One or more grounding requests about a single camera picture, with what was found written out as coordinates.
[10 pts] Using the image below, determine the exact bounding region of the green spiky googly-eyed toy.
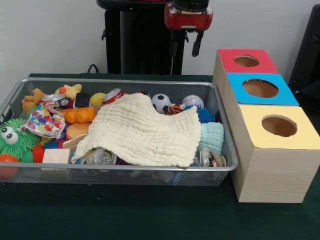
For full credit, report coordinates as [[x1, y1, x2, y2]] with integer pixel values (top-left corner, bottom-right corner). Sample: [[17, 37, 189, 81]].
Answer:
[[0, 118, 35, 163]]

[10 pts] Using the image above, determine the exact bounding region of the colourful heart-print cloth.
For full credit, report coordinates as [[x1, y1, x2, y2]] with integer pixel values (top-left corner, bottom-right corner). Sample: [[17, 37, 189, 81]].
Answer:
[[19, 101, 66, 140]]

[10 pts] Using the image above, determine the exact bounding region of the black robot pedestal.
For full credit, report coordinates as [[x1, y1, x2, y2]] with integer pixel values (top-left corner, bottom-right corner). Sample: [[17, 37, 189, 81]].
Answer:
[[96, 0, 190, 75]]

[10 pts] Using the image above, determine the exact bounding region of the small soccer ball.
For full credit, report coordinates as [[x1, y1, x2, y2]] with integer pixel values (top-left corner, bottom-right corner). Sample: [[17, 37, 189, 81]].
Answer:
[[150, 93, 173, 114]]

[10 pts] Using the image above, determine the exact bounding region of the cream waffle cloth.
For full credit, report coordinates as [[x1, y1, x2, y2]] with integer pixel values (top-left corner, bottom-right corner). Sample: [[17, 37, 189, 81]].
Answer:
[[74, 93, 202, 168]]

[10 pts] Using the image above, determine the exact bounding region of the black upright panel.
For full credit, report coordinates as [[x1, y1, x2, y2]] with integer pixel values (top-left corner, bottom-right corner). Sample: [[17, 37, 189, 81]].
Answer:
[[287, 3, 320, 93]]

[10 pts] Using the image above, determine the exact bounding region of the blue spiky rubber ball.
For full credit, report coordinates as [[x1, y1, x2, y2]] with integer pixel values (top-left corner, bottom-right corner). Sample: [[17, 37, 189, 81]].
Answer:
[[196, 107, 216, 125]]

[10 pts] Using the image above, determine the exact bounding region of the wooden box with three holes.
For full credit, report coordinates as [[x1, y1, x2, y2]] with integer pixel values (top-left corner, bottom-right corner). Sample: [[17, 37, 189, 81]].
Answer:
[[212, 48, 320, 204]]

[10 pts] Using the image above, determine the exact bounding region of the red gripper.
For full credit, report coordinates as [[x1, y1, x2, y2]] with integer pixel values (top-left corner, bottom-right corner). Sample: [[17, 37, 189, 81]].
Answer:
[[164, 3, 214, 58]]

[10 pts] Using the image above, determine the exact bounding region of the silver drinks can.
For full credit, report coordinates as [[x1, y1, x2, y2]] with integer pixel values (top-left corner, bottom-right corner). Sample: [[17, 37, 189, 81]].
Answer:
[[86, 147, 118, 166]]

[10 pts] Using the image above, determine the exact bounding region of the plain yellow ball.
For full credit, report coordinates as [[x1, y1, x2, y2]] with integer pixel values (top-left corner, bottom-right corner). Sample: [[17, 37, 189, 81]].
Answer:
[[89, 92, 107, 106]]

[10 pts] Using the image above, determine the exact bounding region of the light blue waffle cloth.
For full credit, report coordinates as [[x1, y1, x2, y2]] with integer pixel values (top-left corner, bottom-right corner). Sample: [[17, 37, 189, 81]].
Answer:
[[199, 122, 225, 156]]

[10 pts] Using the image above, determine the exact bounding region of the small white baseball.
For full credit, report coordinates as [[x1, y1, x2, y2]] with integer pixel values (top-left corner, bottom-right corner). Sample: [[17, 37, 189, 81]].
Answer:
[[181, 95, 205, 111]]

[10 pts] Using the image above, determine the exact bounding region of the striped tiger plush toy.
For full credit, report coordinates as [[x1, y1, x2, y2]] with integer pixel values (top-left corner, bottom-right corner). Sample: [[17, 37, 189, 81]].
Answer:
[[166, 103, 187, 116]]

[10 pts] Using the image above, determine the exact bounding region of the shallow wire mesh bin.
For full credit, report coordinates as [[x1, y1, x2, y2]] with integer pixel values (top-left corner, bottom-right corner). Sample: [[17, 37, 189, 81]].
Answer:
[[0, 77, 239, 187]]

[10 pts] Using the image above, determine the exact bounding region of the dark green table cloth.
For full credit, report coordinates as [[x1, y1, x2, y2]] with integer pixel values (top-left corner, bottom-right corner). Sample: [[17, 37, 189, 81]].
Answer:
[[297, 80, 320, 101], [0, 73, 320, 240]]

